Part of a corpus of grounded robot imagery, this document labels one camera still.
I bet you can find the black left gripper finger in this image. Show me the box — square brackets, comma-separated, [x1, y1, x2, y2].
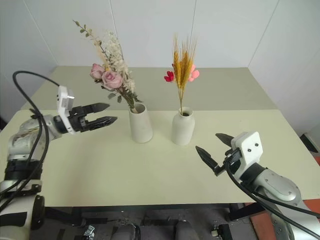
[87, 116, 119, 131]
[82, 102, 111, 115]

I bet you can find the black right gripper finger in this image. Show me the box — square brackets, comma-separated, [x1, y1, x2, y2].
[195, 145, 226, 177]
[215, 132, 234, 149]

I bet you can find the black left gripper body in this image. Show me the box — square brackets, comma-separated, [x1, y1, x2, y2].
[67, 105, 90, 134]

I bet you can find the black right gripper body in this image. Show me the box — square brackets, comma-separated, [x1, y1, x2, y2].
[223, 147, 243, 174]

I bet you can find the pink rose dried bouquet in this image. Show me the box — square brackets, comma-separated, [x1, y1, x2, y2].
[72, 19, 144, 115]

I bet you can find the white bottle-shaped vase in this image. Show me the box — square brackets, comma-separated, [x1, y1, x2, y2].
[171, 106, 196, 146]

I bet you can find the white tapered cylinder vase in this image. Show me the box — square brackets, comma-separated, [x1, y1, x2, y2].
[128, 102, 154, 144]

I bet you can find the black table leg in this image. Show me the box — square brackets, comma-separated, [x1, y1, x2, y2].
[228, 202, 266, 222]

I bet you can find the black box on floor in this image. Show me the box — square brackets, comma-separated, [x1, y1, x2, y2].
[299, 133, 320, 154]

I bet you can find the golden wheat bouquet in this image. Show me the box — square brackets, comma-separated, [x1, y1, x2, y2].
[163, 33, 201, 116]

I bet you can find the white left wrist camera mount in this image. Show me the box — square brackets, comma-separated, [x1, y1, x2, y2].
[56, 85, 76, 136]

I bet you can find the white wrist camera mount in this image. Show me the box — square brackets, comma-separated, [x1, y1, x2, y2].
[226, 131, 265, 182]
[56, 85, 76, 136]

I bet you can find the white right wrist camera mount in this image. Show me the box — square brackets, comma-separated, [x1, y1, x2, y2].
[226, 131, 265, 182]

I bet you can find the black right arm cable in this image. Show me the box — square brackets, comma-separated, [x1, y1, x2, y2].
[223, 158, 320, 240]

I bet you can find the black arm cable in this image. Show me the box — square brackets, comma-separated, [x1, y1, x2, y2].
[0, 70, 62, 208]
[223, 158, 320, 240]

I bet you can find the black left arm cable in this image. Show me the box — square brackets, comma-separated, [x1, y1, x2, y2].
[0, 70, 62, 208]

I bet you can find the black table frame bar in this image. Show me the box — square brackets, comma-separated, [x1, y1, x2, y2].
[44, 206, 109, 226]

